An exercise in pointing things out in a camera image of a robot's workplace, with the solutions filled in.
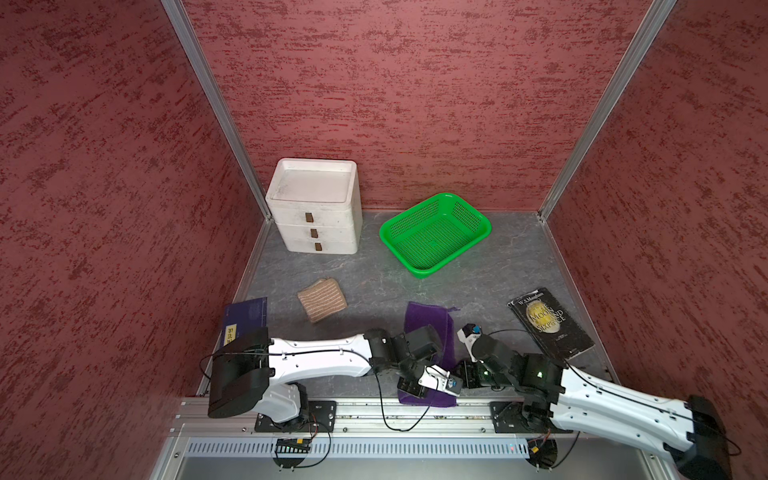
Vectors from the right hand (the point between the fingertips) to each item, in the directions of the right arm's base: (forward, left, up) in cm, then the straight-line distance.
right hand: (452, 380), depth 76 cm
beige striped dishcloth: (+26, +38, -2) cm, 46 cm away
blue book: (+20, +62, -1) cm, 65 cm away
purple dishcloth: (+18, 0, -4) cm, 19 cm away
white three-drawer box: (+46, +38, +21) cm, 63 cm away
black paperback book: (+15, -33, -4) cm, 37 cm away
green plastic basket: (+54, +1, -4) cm, 54 cm away
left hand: (-1, +6, +4) cm, 8 cm away
